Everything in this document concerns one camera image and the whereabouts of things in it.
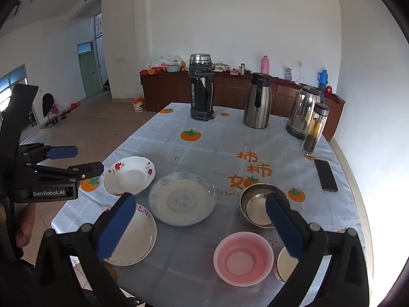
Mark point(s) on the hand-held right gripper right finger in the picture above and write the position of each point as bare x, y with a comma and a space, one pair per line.
284, 227

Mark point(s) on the glass tea bottle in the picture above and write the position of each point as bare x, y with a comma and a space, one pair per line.
313, 134

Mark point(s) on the person's left hand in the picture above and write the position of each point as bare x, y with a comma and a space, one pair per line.
27, 227

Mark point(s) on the white plastic bucket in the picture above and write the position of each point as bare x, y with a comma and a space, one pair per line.
138, 105

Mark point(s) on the white plate with pink rim flowers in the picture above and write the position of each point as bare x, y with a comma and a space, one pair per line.
137, 236

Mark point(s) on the steel vacuum jug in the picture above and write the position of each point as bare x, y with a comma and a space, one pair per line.
257, 102

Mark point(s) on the steel electric kettle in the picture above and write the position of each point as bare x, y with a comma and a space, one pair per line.
302, 112

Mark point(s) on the green door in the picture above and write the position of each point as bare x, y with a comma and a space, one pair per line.
89, 76

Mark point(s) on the white plate with red flowers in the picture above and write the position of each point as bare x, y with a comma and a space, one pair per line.
127, 176

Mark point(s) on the cream enamel bowl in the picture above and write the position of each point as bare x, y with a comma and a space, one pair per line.
284, 265

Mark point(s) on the orange cardboard box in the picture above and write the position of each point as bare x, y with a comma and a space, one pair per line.
151, 70

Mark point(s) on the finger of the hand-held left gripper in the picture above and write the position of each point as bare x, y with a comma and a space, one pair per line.
64, 152
86, 170

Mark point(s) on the large black thermos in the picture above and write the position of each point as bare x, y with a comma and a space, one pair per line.
201, 89

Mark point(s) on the persimmon print tablecloth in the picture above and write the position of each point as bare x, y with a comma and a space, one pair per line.
207, 147

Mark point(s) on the black clothing on chair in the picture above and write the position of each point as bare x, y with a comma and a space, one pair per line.
48, 104

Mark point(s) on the pink thermos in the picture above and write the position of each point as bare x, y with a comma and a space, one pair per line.
264, 65

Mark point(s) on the teal plastic basin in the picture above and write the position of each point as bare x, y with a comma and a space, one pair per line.
173, 68

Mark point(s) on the white printed bag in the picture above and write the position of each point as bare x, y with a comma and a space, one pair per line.
288, 73

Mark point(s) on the blue patterned plate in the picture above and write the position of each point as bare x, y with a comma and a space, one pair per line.
182, 200

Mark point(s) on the stainless steel bowl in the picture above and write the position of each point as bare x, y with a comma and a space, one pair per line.
252, 204

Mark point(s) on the window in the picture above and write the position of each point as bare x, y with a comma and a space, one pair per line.
14, 80

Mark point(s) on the blue thermos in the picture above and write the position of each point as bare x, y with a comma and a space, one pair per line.
322, 80

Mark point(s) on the pink plastic bowl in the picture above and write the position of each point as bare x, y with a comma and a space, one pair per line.
242, 259

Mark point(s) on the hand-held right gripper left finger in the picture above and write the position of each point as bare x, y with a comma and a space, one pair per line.
118, 227

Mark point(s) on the black smartphone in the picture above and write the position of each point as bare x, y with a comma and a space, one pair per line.
326, 175

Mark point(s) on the brown wooden cabinet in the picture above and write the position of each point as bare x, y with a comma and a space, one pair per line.
172, 89

